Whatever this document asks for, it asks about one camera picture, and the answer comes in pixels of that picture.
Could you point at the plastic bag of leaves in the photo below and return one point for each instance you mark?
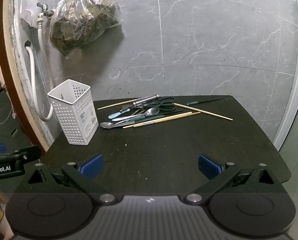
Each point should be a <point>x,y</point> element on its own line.
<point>76,23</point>

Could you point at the teal handled black skewer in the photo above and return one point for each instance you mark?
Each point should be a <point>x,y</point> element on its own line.
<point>159,114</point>

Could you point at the bamboo chopstick pair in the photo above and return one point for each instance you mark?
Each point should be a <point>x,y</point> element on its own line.
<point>164,119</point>
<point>169,119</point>

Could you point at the white plastic bag on tap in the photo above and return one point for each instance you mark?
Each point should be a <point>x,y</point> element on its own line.
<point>29,12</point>

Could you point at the green handled kitchen knife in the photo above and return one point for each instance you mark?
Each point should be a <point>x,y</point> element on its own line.
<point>141,120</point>

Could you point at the steel spoon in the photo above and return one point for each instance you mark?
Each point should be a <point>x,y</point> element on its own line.
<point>109,125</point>

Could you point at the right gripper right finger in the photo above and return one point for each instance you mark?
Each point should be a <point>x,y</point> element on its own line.
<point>219,176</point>

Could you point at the steel ladle with hook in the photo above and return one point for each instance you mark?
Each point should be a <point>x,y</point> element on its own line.
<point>144,100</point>

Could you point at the light blue handled utensil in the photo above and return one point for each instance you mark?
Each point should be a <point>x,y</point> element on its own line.
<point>119,113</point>

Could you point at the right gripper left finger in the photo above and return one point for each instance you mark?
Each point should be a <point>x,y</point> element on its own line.
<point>78,178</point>

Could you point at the teal handled thin skewer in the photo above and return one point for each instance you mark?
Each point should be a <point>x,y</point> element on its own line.
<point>204,101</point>

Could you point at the white perforated utensil basket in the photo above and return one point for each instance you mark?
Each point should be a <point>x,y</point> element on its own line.
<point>73,105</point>

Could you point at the metal wall tap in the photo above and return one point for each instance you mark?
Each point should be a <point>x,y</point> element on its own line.
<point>48,13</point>

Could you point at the dark green scissors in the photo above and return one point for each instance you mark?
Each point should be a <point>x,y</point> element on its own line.
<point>164,104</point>

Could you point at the brown wooden door frame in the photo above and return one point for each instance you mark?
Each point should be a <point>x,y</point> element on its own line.
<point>13,83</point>

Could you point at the long bamboo chopstick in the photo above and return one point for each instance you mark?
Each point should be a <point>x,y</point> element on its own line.
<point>203,111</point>

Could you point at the purple banded bamboo chopstick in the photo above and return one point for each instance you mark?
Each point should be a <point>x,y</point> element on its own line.
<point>117,104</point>

